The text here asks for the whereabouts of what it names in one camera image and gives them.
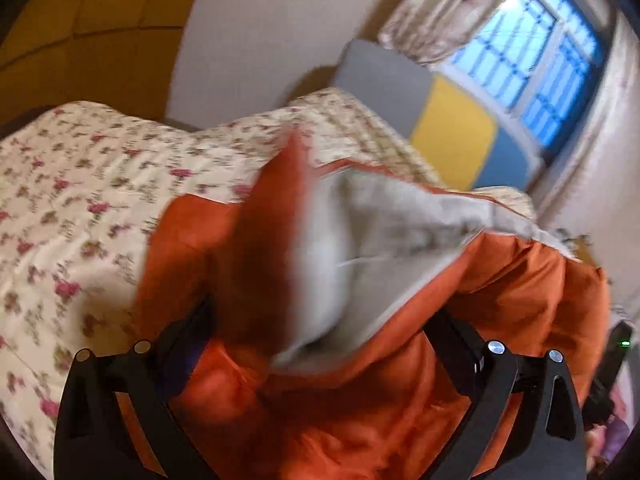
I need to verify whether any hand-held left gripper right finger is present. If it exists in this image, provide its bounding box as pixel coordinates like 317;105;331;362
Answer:
425;310;588;480

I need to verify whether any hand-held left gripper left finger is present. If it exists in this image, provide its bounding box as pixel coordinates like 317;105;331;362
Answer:
52;300;216;480

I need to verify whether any orange puffer jacket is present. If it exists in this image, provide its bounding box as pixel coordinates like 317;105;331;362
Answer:
117;127;613;480

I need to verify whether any long patterned curtain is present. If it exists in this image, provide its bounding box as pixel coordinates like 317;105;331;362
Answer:
537;10;640;311

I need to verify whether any floral quilt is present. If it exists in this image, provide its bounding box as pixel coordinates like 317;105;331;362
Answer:
0;87;538;476

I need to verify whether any grey yellow blue headboard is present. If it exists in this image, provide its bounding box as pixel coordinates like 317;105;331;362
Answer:
332;39;546;192

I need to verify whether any barred window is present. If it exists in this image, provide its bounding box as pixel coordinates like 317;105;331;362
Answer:
440;0;613;161

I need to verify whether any wooden wardrobe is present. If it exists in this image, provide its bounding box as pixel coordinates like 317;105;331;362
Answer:
0;0;213;131

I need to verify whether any short patterned curtain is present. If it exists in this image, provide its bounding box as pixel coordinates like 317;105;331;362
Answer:
377;0;543;66

